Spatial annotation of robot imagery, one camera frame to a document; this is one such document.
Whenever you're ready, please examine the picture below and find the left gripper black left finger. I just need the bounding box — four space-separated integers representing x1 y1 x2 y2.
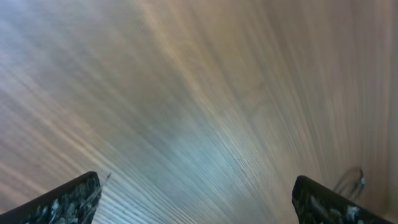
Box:
1 171 102 224

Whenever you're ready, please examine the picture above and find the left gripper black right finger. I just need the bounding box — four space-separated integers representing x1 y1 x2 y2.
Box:
292 175 392 224

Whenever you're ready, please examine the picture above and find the thin black audio cable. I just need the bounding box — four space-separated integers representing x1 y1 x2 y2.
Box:
332 167 366 202

